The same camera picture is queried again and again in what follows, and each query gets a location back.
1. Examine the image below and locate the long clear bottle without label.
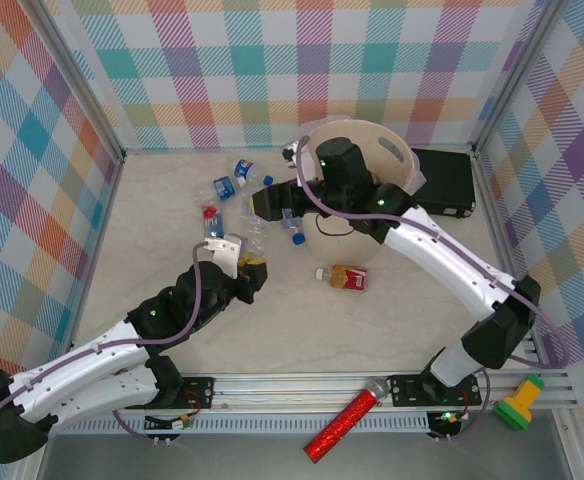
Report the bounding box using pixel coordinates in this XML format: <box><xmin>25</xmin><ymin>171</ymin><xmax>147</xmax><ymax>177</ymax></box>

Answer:
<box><xmin>239</xmin><ymin>192</ymin><xmax>276</xmax><ymax>254</ymax></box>

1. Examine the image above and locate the clear bottle pale label blue cap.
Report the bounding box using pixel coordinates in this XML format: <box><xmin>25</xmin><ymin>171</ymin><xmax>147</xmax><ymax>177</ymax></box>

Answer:
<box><xmin>277</xmin><ymin>205</ymin><xmax>307</xmax><ymax>247</ymax></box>

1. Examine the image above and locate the clear bottle blue label white cap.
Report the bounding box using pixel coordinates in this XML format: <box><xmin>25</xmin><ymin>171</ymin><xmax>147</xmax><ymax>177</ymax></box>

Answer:
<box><xmin>195</xmin><ymin>175</ymin><xmax>248</xmax><ymax>204</ymax></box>

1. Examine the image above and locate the beige round bin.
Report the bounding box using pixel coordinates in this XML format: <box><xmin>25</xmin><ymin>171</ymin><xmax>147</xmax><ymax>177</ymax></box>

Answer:
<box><xmin>296</xmin><ymin>118</ymin><xmax>421</xmax><ymax>267</ymax></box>

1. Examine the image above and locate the clear bottle round logo label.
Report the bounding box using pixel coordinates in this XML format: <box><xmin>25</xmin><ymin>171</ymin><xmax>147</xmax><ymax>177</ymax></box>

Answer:
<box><xmin>231</xmin><ymin>158</ymin><xmax>275</xmax><ymax>190</ymax></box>

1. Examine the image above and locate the crushed bottle red blue label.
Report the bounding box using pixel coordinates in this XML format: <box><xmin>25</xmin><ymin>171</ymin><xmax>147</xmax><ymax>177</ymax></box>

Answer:
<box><xmin>200</xmin><ymin>203</ymin><xmax>224</xmax><ymax>240</ymax></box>

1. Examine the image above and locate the orange drink bottle red label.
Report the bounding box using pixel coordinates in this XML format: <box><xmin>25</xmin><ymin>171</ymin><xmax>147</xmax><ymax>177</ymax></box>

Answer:
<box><xmin>314</xmin><ymin>263</ymin><xmax>372</xmax><ymax>293</ymax></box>

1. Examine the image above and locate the black flat rectangular case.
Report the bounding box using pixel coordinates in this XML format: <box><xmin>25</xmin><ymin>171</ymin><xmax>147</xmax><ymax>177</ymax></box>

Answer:
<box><xmin>411</xmin><ymin>147</ymin><xmax>477</xmax><ymax>219</ymax></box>

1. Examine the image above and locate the red glitter toy microphone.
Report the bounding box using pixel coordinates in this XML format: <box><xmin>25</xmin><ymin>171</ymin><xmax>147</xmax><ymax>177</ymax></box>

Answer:
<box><xmin>303</xmin><ymin>377</ymin><xmax>392</xmax><ymax>464</ymax></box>

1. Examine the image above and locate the green yellow toy block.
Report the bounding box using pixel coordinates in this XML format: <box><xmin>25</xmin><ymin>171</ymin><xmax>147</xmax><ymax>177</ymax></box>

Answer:
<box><xmin>491</xmin><ymin>374</ymin><xmax>548</xmax><ymax>432</ymax></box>

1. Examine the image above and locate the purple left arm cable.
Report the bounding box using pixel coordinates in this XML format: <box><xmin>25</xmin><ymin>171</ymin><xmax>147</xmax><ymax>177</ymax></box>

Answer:
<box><xmin>0</xmin><ymin>240</ymin><xmax>223</xmax><ymax>459</ymax></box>

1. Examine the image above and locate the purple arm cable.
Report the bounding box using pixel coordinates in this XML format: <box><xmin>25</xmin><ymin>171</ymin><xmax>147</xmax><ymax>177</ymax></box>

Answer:
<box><xmin>294</xmin><ymin>135</ymin><xmax>571</xmax><ymax>444</ymax></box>
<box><xmin>0</xmin><ymin>240</ymin><xmax>223</xmax><ymax>459</ymax></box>

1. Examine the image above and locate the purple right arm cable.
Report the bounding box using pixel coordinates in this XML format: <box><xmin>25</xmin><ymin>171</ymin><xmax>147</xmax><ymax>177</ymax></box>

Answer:
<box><xmin>294</xmin><ymin>135</ymin><xmax>571</xmax><ymax>444</ymax></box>

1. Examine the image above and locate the thin black cable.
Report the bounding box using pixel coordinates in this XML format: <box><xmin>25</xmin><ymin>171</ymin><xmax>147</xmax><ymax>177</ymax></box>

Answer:
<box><xmin>313</xmin><ymin>214</ymin><xmax>357</xmax><ymax>240</ymax></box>

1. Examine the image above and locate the small connector with wires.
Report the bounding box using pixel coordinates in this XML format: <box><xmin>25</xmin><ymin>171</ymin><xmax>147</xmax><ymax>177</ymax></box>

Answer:
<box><xmin>144</xmin><ymin>412</ymin><xmax>203</xmax><ymax>432</ymax></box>
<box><xmin>429</xmin><ymin>408</ymin><xmax>473</xmax><ymax>442</ymax></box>

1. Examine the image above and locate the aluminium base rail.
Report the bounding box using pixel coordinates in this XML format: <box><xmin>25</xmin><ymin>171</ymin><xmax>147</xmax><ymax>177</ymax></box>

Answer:
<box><xmin>171</xmin><ymin>372</ymin><xmax>573</xmax><ymax>416</ymax></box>

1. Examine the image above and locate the grey slotted cable duct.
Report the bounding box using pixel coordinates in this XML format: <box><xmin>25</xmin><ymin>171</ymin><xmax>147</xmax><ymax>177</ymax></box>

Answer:
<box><xmin>51</xmin><ymin>413</ymin><xmax>436</xmax><ymax>437</ymax></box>

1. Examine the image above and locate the aluminium frame post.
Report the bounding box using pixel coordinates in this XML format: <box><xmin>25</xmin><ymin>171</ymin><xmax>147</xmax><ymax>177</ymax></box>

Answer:
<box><xmin>470</xmin><ymin>0</ymin><xmax>568</xmax><ymax>157</ymax></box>
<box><xmin>34</xmin><ymin>0</ymin><xmax>127</xmax><ymax>162</ymax></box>

